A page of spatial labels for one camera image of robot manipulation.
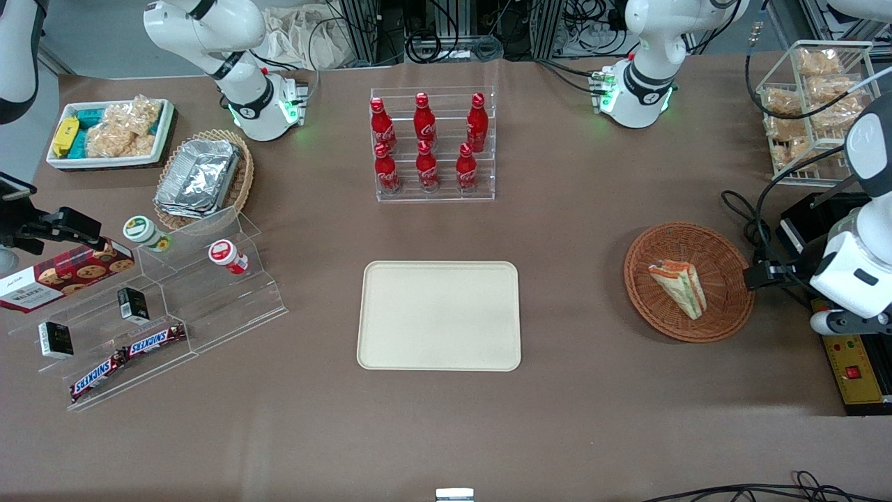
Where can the black machine with yellow panel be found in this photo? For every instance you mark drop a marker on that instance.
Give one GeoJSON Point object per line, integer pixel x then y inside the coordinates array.
{"type": "Point", "coordinates": [854, 373]}

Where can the red lid cup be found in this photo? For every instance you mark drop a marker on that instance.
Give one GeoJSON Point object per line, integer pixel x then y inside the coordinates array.
{"type": "Point", "coordinates": [224, 254]}

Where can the brown Snickers bar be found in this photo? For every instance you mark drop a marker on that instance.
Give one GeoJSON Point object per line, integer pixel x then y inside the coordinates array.
{"type": "Point", "coordinates": [155, 339]}
{"type": "Point", "coordinates": [97, 376]}

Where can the red cookie box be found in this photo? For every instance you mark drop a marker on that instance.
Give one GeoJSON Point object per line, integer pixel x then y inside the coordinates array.
{"type": "Point", "coordinates": [70, 275]}

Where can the green lid cup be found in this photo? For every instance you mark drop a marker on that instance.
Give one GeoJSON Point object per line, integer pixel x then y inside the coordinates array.
{"type": "Point", "coordinates": [143, 231]}

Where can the red cola bottle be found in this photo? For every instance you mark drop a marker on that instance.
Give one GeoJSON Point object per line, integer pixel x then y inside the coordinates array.
{"type": "Point", "coordinates": [427, 167]}
{"type": "Point", "coordinates": [382, 125]}
{"type": "Point", "coordinates": [466, 169]}
{"type": "Point", "coordinates": [424, 118]}
{"type": "Point", "coordinates": [387, 171]}
{"type": "Point", "coordinates": [477, 122]}

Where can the small black box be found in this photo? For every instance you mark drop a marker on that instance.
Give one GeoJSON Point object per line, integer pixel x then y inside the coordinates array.
{"type": "Point", "coordinates": [56, 340]}
{"type": "Point", "coordinates": [132, 305]}

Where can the yellow snack packet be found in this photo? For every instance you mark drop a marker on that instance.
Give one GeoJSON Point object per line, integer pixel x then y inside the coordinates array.
{"type": "Point", "coordinates": [65, 136]}

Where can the fried snack bag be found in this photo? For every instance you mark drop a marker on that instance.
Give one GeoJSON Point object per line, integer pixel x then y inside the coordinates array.
{"type": "Point", "coordinates": [819, 63]}
{"type": "Point", "coordinates": [780, 103]}
{"type": "Point", "coordinates": [836, 104]}
{"type": "Point", "coordinates": [787, 139]}

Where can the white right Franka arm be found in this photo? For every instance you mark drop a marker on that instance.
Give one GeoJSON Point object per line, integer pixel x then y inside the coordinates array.
{"type": "Point", "coordinates": [244, 97]}

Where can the triangle sandwich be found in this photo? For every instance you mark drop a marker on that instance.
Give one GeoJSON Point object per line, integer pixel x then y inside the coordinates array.
{"type": "Point", "coordinates": [681, 287]}

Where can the beige plastic tray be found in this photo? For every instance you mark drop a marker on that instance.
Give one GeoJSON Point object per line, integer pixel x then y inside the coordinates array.
{"type": "Point", "coordinates": [439, 317]}

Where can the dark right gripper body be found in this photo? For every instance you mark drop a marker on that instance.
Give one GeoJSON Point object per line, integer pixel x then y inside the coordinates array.
{"type": "Point", "coordinates": [19, 233]}

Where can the teal snack packet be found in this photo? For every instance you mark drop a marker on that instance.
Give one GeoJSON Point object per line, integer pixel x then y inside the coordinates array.
{"type": "Point", "coordinates": [78, 145]}
{"type": "Point", "coordinates": [88, 116]}

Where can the round brown wicker basket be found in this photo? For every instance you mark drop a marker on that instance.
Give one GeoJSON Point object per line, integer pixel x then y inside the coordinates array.
{"type": "Point", "coordinates": [669, 244]}

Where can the clear acrylic step shelf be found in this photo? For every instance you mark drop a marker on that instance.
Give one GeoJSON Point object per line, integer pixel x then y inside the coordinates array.
{"type": "Point", "coordinates": [230, 307]}
{"type": "Point", "coordinates": [90, 331]}

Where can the white rectangular bin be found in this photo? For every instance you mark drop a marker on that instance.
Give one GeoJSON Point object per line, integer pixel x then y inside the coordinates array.
{"type": "Point", "coordinates": [104, 162]}

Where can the stacked foil containers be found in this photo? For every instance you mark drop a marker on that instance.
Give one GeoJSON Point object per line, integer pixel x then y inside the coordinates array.
{"type": "Point", "coordinates": [198, 178]}

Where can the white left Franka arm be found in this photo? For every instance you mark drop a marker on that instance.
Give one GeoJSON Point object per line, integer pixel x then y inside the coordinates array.
{"type": "Point", "coordinates": [648, 70]}

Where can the white cloth bag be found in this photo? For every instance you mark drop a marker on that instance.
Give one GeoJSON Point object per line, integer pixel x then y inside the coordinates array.
{"type": "Point", "coordinates": [300, 35]}

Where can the clear acrylic bottle rack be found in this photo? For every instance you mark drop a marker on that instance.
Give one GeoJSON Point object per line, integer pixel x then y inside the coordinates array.
{"type": "Point", "coordinates": [446, 195]}

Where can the aluminium profile frame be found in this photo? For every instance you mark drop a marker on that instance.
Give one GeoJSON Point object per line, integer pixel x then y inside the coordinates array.
{"type": "Point", "coordinates": [547, 28]}
{"type": "Point", "coordinates": [369, 31]}

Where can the oval light wicker basket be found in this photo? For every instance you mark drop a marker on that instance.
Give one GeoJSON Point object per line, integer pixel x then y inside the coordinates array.
{"type": "Point", "coordinates": [244, 174]}

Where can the rice cracker bag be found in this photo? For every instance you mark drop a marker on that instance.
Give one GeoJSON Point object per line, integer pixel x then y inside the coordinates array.
{"type": "Point", "coordinates": [111, 139]}
{"type": "Point", "coordinates": [143, 115]}

